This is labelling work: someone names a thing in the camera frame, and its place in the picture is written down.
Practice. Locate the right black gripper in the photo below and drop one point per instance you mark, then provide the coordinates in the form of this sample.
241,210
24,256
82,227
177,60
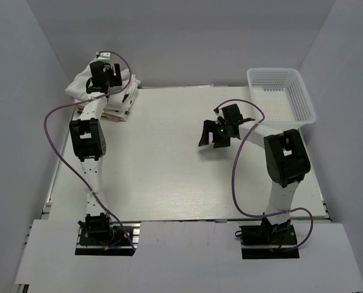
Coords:
211,126

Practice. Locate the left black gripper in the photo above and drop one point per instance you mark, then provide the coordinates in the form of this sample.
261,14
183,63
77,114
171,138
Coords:
116,79

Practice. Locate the white t-shirt stack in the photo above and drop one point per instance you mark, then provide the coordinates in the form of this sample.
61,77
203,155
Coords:
118,105

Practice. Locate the white green Charlie Brown t-shirt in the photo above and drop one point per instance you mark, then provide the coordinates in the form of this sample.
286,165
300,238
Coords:
109,57

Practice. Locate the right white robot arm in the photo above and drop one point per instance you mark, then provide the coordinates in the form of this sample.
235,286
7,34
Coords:
285,156

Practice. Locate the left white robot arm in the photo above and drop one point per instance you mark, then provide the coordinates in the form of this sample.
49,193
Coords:
89,146

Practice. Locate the white table board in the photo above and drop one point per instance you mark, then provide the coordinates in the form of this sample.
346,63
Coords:
154,169

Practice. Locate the white plastic mesh basket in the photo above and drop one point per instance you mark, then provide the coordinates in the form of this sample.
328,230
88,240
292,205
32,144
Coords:
280,93

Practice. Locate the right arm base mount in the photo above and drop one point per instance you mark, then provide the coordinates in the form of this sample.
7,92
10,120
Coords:
257,243

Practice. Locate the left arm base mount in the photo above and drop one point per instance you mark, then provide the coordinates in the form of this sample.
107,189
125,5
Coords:
100,236

